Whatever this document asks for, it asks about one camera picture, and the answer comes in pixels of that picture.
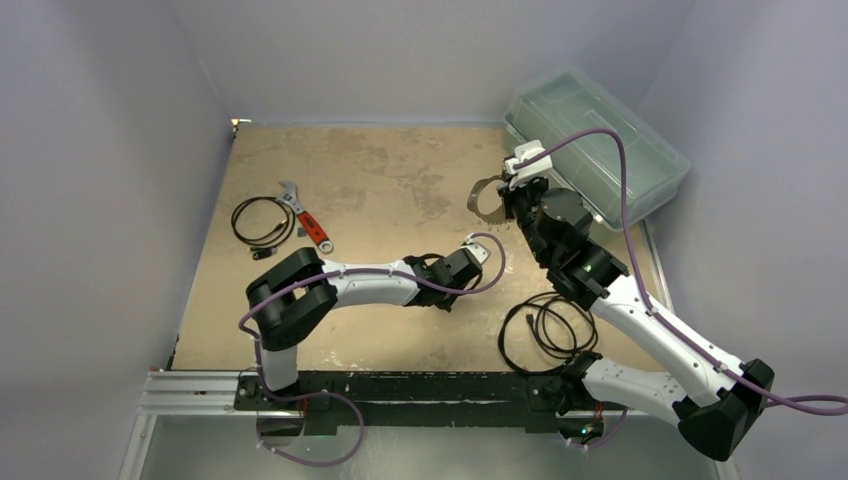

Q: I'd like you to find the large metal key organizer ring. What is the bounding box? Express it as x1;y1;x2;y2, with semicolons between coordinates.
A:
466;175;515;230

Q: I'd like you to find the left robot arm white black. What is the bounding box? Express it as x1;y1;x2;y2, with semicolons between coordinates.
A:
246;241;491;409

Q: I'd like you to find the clear plastic storage box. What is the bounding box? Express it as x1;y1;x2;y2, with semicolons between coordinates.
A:
504;66;691;231

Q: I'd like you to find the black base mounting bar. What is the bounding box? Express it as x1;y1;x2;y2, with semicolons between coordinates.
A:
235;369;627;437

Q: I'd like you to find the red adjustable wrench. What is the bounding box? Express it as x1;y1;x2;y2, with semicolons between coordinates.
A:
278;180;334;254

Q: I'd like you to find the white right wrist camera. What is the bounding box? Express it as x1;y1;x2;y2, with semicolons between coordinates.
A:
502;140;553;191

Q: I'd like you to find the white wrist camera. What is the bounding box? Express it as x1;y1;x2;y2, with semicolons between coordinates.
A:
502;140;553;191
462;239;491;265

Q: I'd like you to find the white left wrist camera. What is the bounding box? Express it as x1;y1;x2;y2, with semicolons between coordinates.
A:
462;239;491;265

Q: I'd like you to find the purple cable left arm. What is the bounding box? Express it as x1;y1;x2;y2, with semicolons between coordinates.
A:
238;231;507;399

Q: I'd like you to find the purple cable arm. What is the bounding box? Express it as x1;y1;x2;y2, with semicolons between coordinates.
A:
513;128;848;417
238;231;507;399

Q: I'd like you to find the black coiled cable right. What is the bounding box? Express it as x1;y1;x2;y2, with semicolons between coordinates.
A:
498;292;601;376

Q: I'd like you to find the black coiled cable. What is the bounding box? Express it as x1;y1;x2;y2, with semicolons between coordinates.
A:
230;195;297;248
498;292;601;376

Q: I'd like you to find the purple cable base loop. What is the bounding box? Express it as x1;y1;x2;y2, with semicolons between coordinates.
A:
256;388;366;468

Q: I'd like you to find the black coiled cable left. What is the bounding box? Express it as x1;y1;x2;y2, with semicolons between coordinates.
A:
230;195;297;248

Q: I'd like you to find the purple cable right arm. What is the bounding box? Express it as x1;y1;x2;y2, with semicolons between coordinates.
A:
513;128;848;417

